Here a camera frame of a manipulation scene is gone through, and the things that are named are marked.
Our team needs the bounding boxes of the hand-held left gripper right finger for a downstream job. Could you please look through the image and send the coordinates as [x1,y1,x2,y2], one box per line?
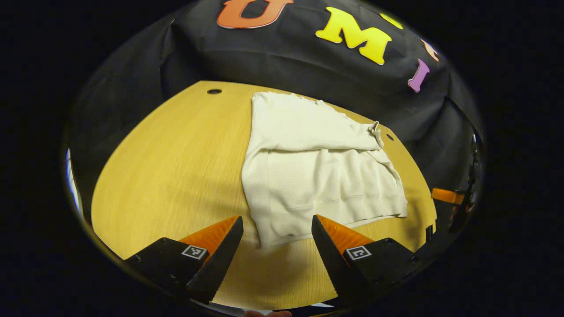
[311,215,430,306]

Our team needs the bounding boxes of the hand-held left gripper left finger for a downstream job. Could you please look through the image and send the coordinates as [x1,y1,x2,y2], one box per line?
[125,216,244,305]

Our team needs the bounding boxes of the cream white long-sleeved garment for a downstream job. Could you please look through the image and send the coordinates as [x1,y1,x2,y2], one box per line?
[241,91,408,251]

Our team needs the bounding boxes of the black backdrop cloth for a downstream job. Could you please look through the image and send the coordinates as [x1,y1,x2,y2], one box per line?
[66,0,485,221]

